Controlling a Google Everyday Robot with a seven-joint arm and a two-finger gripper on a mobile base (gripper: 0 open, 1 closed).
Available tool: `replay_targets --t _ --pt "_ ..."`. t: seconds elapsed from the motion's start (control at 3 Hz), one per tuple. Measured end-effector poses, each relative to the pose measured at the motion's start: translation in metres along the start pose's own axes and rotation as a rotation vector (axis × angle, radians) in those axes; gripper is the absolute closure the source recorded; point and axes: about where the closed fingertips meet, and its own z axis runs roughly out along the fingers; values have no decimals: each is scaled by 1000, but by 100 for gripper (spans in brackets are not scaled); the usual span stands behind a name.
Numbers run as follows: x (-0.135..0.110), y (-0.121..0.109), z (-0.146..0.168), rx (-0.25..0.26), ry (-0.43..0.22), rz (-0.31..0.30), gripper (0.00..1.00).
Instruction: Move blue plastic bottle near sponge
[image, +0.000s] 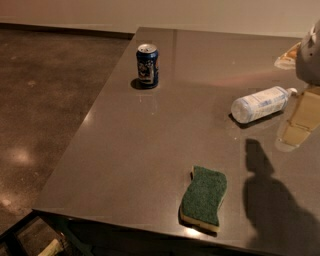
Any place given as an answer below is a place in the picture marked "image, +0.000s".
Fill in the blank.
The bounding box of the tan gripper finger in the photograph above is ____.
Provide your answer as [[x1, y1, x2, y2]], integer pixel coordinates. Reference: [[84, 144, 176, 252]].
[[275, 86, 320, 152], [274, 43, 301, 70]]

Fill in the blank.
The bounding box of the clear blue plastic bottle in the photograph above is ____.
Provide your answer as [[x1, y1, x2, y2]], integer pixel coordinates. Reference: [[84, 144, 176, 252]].
[[231, 86, 297, 124]]

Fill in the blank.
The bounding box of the green yellow sponge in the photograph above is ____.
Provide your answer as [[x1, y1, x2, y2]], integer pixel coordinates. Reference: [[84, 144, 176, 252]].
[[179, 166, 227, 232]]

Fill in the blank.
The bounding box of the blue soda can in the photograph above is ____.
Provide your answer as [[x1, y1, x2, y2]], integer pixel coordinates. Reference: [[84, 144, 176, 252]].
[[136, 43, 159, 88]]

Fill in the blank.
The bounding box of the pale object under table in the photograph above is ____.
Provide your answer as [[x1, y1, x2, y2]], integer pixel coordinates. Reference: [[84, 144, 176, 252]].
[[37, 239, 63, 256]]

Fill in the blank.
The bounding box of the dark table frame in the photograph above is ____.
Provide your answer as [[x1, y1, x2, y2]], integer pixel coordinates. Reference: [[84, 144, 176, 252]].
[[0, 210, 93, 256]]

